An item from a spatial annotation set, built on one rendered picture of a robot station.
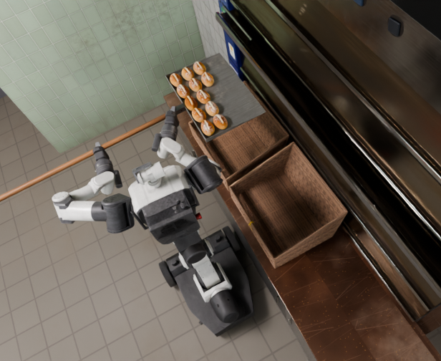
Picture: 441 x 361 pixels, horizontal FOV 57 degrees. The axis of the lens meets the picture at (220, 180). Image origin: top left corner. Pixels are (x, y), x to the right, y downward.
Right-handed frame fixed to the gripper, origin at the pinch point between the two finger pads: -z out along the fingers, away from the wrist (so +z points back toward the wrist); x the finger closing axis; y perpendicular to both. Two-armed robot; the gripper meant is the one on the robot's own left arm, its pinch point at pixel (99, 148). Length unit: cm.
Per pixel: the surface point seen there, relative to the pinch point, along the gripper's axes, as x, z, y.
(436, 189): -35, 103, 121
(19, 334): 122, 34, -122
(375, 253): 48, 95, 118
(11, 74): 24, -118, -57
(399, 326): 64, 130, 114
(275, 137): 49, 1, 100
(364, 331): 64, 126, 96
